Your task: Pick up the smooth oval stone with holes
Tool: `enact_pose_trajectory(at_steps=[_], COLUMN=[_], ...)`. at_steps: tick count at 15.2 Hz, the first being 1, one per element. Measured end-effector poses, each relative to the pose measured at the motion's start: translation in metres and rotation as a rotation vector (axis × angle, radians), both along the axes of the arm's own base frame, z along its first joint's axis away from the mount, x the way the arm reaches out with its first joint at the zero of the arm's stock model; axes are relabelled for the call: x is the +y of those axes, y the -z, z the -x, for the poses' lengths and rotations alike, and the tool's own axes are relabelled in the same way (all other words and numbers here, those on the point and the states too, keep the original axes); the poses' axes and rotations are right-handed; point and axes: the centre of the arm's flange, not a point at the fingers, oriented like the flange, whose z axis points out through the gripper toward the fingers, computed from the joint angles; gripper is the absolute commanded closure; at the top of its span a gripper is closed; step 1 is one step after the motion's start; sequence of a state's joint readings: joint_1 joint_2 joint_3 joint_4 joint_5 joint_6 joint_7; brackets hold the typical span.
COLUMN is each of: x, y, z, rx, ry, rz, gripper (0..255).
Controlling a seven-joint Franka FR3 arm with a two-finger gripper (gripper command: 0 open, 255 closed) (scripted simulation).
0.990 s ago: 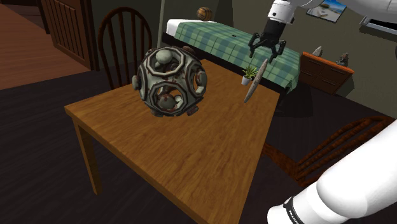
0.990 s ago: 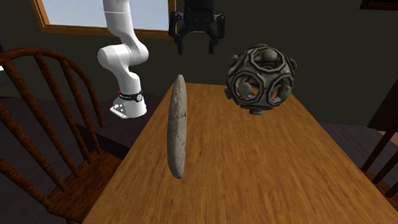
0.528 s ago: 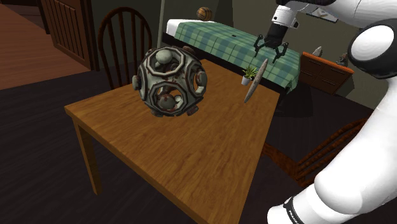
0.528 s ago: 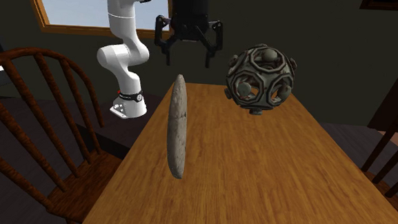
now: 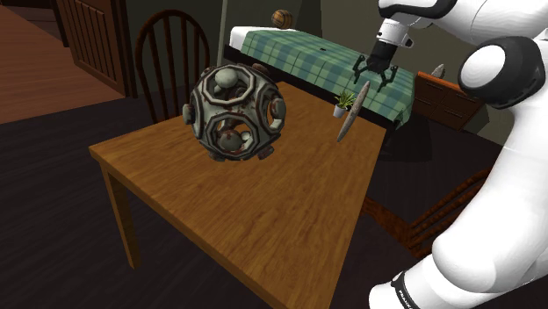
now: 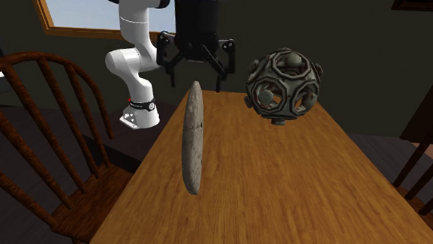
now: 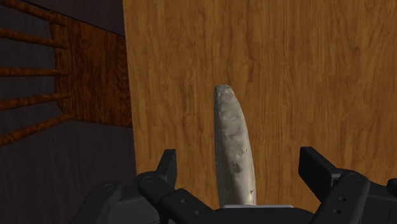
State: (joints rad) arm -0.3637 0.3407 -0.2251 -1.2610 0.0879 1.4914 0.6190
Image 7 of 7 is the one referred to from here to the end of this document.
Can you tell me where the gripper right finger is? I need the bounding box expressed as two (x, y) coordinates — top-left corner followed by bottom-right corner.
(298, 146), (397, 224)

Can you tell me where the dark wooden slatted chair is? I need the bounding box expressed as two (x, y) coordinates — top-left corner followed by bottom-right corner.
(0, 0), (134, 148)

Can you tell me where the grey mottled elongated object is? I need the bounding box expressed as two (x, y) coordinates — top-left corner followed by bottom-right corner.
(213, 84), (258, 208)

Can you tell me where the wooden table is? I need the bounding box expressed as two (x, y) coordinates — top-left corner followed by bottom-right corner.
(122, 0), (397, 213)

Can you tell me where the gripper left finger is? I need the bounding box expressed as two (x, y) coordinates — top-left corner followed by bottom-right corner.
(71, 148), (216, 224)

